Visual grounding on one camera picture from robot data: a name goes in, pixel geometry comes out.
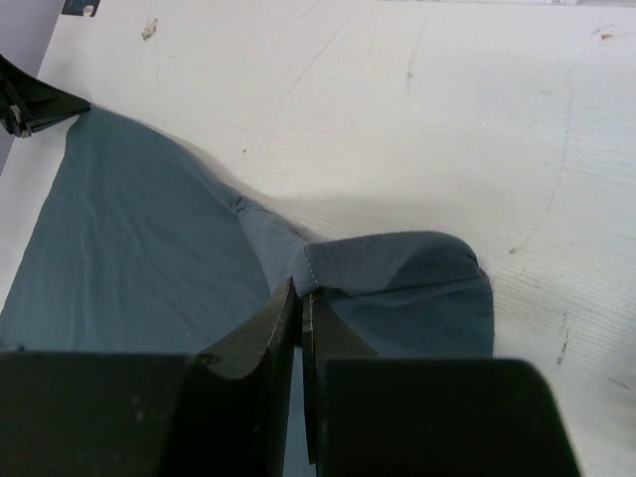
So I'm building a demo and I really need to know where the blue t shirt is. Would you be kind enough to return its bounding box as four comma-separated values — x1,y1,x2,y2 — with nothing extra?
1,109,493,476

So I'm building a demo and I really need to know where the black label sticker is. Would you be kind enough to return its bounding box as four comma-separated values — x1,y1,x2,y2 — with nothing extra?
61,0,100,18

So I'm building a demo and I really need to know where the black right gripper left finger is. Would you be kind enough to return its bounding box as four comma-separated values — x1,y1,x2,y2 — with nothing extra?
197,278,297,476

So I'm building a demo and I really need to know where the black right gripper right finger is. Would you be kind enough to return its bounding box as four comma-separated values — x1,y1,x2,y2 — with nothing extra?
300,290,379,465

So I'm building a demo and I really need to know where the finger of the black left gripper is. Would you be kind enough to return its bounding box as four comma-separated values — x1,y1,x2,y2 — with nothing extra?
1,56,90,117
1,106,82,138

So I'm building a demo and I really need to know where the small white debris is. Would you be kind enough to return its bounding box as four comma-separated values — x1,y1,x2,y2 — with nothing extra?
141,18,158,42

